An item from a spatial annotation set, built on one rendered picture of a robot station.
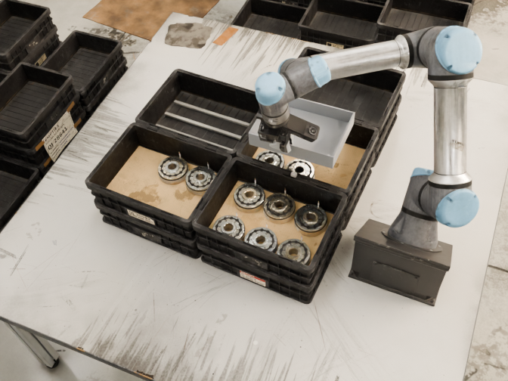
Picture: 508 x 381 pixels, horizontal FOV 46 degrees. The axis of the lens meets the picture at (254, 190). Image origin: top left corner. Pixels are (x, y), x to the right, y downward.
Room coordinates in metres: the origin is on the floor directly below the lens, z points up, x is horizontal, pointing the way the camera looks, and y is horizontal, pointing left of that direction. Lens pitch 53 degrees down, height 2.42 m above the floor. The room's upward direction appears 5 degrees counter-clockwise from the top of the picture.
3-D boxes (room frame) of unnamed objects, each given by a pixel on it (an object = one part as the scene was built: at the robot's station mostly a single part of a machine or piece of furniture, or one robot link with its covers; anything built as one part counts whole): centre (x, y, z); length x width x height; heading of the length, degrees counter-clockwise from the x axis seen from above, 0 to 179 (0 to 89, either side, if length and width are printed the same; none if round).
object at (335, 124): (1.25, -0.16, 1.07); 0.27 x 0.20 x 0.05; 62
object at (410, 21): (2.37, -0.90, 0.37); 0.40 x 0.30 x 0.45; 63
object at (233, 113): (1.52, 0.15, 0.87); 0.40 x 0.30 x 0.11; 60
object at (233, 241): (1.06, -0.04, 0.92); 0.40 x 0.30 x 0.02; 60
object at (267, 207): (1.12, -0.08, 0.86); 0.10 x 0.10 x 0.01
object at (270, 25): (2.73, -0.18, 0.26); 0.40 x 0.30 x 0.23; 63
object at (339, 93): (1.58, -0.34, 0.87); 0.40 x 0.30 x 0.11; 60
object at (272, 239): (0.99, -0.01, 0.86); 0.10 x 0.10 x 0.01
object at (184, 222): (1.26, 0.30, 0.92); 0.40 x 0.30 x 0.02; 60
